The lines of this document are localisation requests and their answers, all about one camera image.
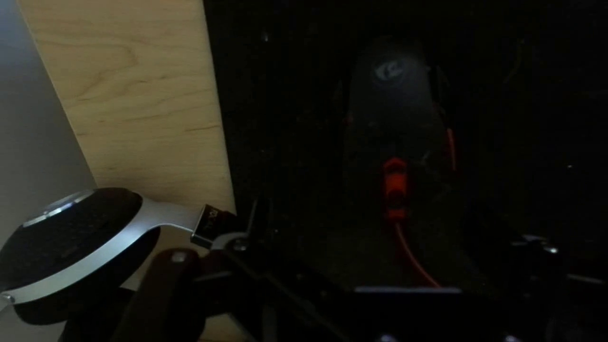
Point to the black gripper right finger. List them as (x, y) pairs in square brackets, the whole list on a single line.
[(538, 296)]

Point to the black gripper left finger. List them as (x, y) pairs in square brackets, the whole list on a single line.
[(164, 296)]

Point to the black mouse with red wheel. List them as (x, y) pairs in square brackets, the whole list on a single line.
[(392, 106)]

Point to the black and silver headphones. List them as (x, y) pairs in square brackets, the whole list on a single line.
[(69, 247)]

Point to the black desk mat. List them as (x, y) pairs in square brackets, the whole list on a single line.
[(285, 95)]

